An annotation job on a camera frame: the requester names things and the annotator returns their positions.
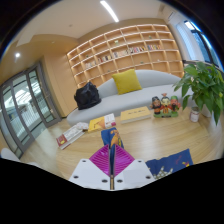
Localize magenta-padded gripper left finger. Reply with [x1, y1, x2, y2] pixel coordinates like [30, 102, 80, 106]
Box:
[68, 143, 112, 191]

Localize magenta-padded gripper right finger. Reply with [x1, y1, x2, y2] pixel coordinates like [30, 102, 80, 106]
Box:
[112, 144, 157, 191]

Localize blue cartoon print towel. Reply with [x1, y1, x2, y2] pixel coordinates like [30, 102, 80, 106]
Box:
[100, 127, 194, 181]

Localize small patterned pouch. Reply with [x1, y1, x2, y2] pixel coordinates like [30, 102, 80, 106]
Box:
[75, 121, 90, 132]

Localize light grey curved sofa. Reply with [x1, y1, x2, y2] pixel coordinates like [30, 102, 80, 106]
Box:
[66, 69, 198, 127]

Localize colourful figurine group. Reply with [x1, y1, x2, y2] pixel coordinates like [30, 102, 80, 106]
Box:
[149, 93, 182, 118]

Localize black bag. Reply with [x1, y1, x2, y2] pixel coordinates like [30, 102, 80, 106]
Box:
[73, 81, 102, 111]

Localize small white jar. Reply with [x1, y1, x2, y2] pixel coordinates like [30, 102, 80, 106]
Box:
[189, 106, 201, 123]

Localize grey framed glass door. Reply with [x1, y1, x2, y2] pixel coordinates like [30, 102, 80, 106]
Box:
[0, 63, 63, 159]

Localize yellow cushion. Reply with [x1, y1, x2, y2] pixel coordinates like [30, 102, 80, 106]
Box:
[111, 68, 143, 96]

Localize green potted plant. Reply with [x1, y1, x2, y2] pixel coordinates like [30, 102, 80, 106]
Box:
[172, 61, 224, 126]

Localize white sheer curtain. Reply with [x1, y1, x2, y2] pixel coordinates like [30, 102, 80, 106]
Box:
[175, 22, 204, 63]

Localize dark framed window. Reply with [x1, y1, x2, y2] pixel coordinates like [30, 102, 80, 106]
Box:
[183, 19, 221, 68]

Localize long ceiling light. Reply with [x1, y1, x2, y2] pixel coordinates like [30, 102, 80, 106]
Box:
[99, 0, 120, 23]

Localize wooden wall shelf unit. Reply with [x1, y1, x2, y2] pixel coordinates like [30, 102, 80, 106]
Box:
[66, 23, 185, 89]

